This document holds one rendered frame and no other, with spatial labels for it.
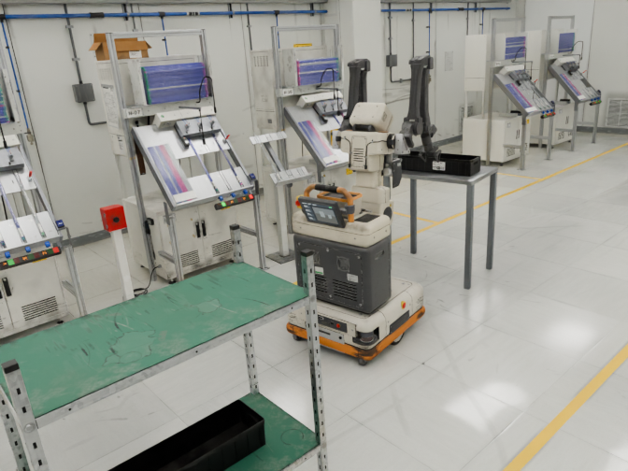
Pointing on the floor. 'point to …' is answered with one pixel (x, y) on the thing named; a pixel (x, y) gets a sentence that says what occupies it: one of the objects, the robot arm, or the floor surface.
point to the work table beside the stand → (466, 210)
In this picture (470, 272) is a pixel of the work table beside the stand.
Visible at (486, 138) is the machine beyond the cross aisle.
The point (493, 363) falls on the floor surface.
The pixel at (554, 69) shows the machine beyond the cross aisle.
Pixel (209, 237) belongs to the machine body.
